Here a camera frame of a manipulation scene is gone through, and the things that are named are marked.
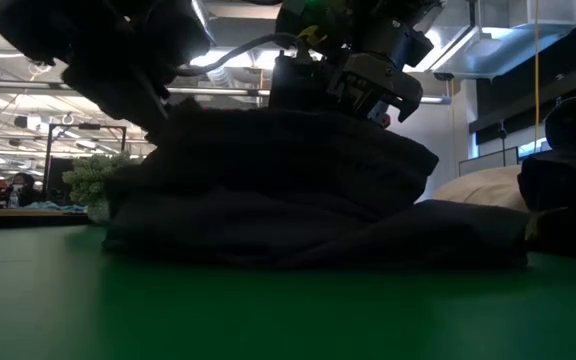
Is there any green spiky plant ornament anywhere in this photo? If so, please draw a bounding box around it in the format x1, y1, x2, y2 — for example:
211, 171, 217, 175
61, 152, 137, 225

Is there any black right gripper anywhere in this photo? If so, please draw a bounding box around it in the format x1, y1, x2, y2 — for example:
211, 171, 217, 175
267, 19, 435, 126

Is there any white ceiling duct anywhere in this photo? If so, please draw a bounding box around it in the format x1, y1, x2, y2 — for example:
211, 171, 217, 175
417, 0, 576, 80

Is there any light wooden desk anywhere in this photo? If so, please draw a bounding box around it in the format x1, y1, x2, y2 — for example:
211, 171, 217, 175
0, 208, 89, 220

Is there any dark grey garment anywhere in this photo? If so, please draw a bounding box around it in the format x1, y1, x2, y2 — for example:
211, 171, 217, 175
102, 97, 532, 271

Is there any grey partition panel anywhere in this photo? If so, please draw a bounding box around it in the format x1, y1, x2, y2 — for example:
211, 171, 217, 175
457, 146, 520, 177

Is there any beige garment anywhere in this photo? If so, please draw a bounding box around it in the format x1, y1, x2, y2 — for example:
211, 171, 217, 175
430, 164, 529, 214

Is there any person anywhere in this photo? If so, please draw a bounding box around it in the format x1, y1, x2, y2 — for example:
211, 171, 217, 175
2, 172, 44, 209

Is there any dark green garment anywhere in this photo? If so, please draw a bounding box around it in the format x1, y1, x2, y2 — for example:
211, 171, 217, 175
517, 94, 576, 236

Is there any black stand frame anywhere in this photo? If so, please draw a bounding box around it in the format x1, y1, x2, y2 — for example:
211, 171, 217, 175
45, 123, 128, 174

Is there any yellow hanging cable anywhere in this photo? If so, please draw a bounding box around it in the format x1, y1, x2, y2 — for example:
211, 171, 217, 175
532, 0, 541, 154

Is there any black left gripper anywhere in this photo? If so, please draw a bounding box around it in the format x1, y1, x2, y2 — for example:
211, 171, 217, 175
60, 47, 182, 134

